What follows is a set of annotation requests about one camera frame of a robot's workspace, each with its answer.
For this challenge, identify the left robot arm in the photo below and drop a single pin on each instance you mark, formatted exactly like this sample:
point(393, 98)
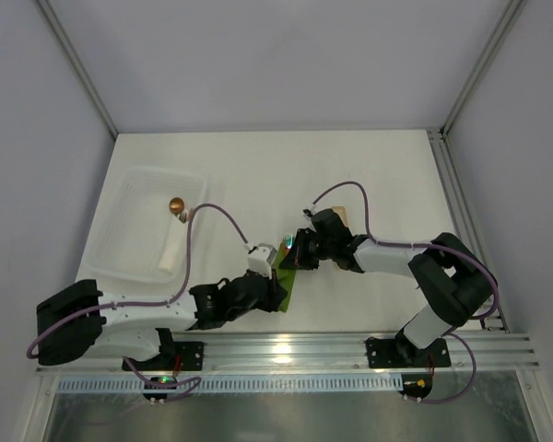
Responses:
point(82, 321)

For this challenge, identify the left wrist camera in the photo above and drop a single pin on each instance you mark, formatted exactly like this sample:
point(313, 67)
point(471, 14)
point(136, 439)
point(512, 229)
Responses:
point(261, 258)

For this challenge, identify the copper round ball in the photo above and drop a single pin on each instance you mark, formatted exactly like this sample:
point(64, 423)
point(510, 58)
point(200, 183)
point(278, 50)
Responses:
point(176, 206)

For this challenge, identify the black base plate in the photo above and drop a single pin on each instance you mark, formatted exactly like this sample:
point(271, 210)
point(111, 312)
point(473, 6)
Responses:
point(401, 353)
point(184, 356)

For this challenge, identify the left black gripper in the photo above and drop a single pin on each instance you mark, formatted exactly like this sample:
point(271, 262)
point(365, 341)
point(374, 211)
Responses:
point(273, 289)

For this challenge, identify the aluminium front rail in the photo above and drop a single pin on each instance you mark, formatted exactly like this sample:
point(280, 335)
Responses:
point(348, 352)

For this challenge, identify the white rolled napkin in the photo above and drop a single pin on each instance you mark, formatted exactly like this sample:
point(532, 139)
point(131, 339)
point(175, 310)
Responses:
point(172, 246)

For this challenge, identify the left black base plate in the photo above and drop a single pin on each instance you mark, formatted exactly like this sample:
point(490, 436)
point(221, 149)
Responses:
point(184, 356)

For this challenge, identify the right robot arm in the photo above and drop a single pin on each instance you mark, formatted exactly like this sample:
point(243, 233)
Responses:
point(453, 281)

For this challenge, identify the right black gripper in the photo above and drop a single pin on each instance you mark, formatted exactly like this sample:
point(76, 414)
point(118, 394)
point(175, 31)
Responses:
point(298, 250)

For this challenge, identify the white slotted cable duct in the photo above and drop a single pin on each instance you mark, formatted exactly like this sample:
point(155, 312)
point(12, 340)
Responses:
point(213, 384)

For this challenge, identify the beige utensil tray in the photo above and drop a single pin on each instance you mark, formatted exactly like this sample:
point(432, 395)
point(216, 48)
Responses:
point(342, 213)

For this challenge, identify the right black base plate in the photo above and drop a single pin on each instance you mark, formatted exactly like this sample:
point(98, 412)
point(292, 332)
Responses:
point(401, 353)

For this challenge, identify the green paper napkin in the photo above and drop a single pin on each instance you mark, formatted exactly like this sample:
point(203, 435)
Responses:
point(285, 277)

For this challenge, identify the right aluminium frame rail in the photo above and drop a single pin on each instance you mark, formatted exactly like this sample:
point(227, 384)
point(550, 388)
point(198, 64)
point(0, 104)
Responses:
point(461, 215)

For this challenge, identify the white plastic basket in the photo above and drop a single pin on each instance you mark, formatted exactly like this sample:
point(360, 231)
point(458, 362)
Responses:
point(128, 240)

